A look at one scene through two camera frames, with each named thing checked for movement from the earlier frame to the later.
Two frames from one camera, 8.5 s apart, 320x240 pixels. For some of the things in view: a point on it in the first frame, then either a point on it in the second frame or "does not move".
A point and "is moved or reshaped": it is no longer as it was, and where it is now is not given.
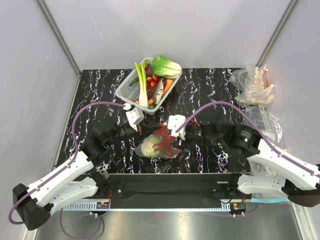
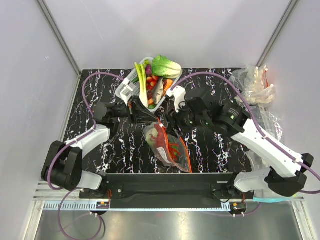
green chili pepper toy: x=134 y=81 does not move
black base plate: x=170 y=186 does not move
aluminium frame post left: x=60 y=37 does not move
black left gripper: x=139 y=136 → x=139 y=114
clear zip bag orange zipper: x=158 y=145 is moved or reshaped
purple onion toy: x=148 y=70 does not move
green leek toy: x=143 y=97 does not move
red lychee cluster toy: x=151 y=82 does not move
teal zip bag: x=268 y=200 does not move
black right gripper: x=186 y=140 → x=173 y=119
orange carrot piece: x=167 y=84 does not move
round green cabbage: x=147 y=148 → x=153 y=132
